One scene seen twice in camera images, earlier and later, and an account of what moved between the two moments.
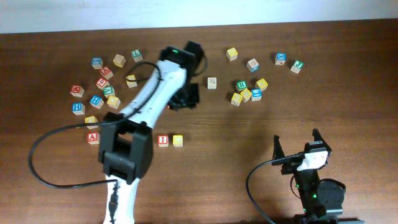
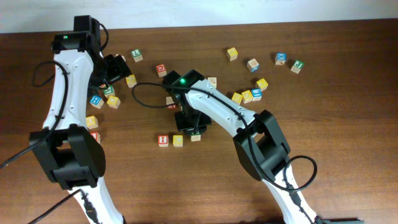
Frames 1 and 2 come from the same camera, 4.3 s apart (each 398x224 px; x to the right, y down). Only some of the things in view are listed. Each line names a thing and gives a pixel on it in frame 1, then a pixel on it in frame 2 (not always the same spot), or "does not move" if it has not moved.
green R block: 240,85 -> 195,137
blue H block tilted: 96,101 does not move
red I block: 163,140 does not move
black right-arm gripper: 289,167 -> 181,126
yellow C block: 178,140 does not move
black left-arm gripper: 177,105 -> 120,69
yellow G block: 245,94 does not move
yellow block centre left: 131,84 does not move
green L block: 137,55 does not move
